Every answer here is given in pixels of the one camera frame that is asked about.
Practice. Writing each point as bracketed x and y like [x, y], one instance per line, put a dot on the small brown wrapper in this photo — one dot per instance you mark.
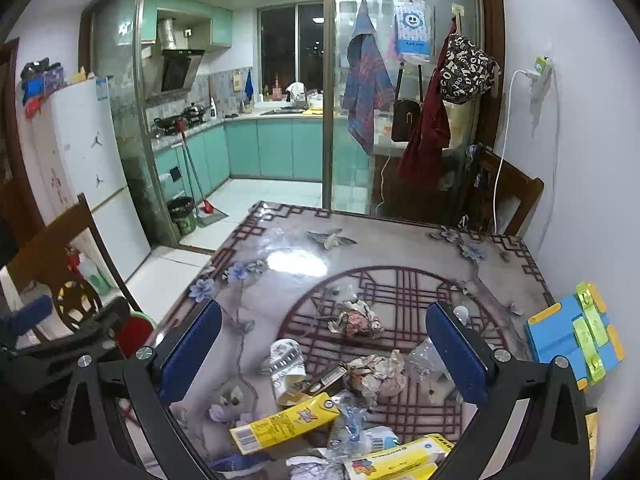
[327, 377]

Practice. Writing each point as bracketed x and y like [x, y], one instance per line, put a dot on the beige crumpled paper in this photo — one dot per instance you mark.
[377, 372]

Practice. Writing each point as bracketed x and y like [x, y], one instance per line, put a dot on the kitchen window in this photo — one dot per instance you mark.
[290, 45]

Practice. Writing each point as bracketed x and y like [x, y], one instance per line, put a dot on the plaid cloth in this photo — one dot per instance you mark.
[367, 85]

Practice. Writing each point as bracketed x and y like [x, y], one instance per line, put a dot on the wooden door frame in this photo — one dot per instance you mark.
[15, 160]

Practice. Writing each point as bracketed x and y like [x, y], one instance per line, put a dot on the wrappers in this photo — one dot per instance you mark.
[285, 425]

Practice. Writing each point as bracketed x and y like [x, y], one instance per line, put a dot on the striped white paper cup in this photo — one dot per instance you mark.
[287, 360]

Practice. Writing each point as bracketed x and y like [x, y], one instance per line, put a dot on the silver exhaust duct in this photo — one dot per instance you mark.
[167, 35]

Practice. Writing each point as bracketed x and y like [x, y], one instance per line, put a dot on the blue and white package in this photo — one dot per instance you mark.
[412, 30]

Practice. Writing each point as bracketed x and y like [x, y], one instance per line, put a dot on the black handbag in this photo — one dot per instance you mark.
[405, 120]

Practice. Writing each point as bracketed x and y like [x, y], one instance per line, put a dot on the yellow and white tissue pack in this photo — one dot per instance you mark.
[395, 460]

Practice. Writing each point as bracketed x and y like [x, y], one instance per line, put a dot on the frosted glass partition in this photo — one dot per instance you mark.
[127, 125]

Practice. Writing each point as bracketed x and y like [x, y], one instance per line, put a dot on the dark blue wrapper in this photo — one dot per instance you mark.
[235, 462]

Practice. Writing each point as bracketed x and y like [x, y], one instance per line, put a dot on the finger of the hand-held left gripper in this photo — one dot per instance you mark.
[85, 332]
[30, 315]

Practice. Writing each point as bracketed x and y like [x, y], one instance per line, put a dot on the floral crumpled paper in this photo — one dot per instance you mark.
[357, 321]

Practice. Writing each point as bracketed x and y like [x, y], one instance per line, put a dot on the grey dustpan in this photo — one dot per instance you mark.
[212, 215]

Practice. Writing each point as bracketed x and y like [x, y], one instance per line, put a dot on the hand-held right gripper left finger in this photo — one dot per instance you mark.
[192, 350]

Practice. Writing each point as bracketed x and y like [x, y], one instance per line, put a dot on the clear plastic bag blue print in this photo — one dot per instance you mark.
[350, 425]

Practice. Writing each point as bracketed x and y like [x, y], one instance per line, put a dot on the black bag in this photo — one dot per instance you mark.
[34, 69]

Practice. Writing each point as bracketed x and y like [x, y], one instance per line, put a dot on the sliding glass door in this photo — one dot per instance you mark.
[350, 185]

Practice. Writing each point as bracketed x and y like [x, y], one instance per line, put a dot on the plain wooden chair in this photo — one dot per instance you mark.
[520, 195]

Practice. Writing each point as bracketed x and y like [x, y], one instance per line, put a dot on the letter printed bag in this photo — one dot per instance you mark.
[467, 70]

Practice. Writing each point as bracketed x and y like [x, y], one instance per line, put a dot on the white and blue packet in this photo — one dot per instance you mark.
[382, 438]

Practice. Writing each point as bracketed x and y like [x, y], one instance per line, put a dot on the white tissue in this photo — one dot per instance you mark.
[312, 469]

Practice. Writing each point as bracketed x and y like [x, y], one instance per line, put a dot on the carved wooden chair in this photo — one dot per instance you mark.
[45, 245]

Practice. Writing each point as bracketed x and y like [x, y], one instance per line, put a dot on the black mesh waste basket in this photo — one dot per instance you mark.
[181, 215]

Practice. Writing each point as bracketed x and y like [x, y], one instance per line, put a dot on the white refrigerator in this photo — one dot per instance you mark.
[85, 125]

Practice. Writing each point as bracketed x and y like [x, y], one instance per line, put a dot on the green wall cabinets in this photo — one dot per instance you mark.
[220, 27]

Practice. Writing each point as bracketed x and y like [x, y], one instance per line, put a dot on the white wall charger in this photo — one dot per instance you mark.
[537, 74]

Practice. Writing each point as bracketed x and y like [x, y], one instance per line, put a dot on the black range hood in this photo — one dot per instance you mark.
[177, 71]

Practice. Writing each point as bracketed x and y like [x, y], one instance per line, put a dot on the green base cabinets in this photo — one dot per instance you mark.
[270, 147]

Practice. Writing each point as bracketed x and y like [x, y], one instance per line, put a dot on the black wok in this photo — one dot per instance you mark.
[167, 123]

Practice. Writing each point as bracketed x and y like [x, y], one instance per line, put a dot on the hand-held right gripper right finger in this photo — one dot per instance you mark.
[455, 355]

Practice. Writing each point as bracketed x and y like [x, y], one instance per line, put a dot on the red bin with green rim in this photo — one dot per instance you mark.
[134, 334]

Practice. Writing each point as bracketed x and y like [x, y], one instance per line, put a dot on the dark red garment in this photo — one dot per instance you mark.
[425, 145]

